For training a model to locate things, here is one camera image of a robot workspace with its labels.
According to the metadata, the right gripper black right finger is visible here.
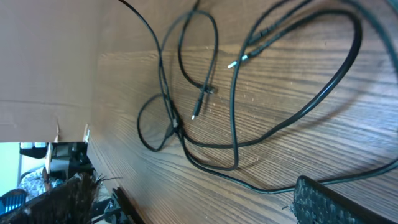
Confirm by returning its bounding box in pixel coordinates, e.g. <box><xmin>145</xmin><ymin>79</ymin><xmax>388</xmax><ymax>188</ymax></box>
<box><xmin>292</xmin><ymin>175</ymin><xmax>395</xmax><ymax>224</ymax></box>

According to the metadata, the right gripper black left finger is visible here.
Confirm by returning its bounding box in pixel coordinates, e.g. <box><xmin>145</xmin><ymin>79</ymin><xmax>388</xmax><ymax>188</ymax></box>
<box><xmin>1</xmin><ymin>174</ymin><xmax>100</xmax><ymax>224</ymax></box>

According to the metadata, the black USB cable bundle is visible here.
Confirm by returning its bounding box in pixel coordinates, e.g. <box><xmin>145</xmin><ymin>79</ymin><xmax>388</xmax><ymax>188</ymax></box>
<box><xmin>118</xmin><ymin>0</ymin><xmax>398</xmax><ymax>195</ymax></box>

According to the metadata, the person in green shirt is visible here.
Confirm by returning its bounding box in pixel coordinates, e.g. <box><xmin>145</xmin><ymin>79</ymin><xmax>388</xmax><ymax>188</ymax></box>
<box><xmin>17</xmin><ymin>167</ymin><xmax>64</xmax><ymax>201</ymax></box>

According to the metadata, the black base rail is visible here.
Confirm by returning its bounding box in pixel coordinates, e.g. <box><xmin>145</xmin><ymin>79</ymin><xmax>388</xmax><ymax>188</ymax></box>
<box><xmin>93</xmin><ymin>186</ymin><xmax>146</xmax><ymax>224</ymax></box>

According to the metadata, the brown cardboard wall panel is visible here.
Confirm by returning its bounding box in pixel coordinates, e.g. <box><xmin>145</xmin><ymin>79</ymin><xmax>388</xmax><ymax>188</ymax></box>
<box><xmin>1</xmin><ymin>0</ymin><xmax>123</xmax><ymax>142</ymax></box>

